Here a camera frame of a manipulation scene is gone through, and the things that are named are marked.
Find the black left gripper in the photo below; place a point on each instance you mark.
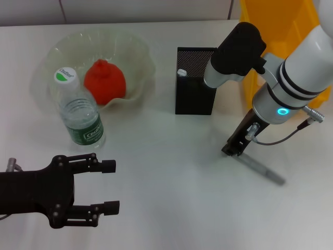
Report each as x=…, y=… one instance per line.
x=33, y=192

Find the grey marker pen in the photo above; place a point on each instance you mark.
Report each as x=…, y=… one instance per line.
x=262, y=170

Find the clear green-label water bottle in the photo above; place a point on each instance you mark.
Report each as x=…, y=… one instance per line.
x=83, y=119

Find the black mesh pen holder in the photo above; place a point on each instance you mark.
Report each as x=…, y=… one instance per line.
x=192, y=99

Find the orange fruit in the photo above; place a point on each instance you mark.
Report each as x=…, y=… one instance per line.
x=104, y=82

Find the clear wavy glass fruit plate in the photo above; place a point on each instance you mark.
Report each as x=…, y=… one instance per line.
x=125, y=54

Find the mint green utility knife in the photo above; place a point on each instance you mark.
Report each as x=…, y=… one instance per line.
x=182, y=72

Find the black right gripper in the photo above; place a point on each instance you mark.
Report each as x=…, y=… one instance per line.
x=249, y=127

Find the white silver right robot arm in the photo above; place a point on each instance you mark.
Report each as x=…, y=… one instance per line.
x=294, y=78

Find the yellow plastic bin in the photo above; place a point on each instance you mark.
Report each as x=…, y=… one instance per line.
x=286, y=23

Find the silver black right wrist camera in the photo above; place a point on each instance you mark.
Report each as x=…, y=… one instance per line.
x=234, y=54

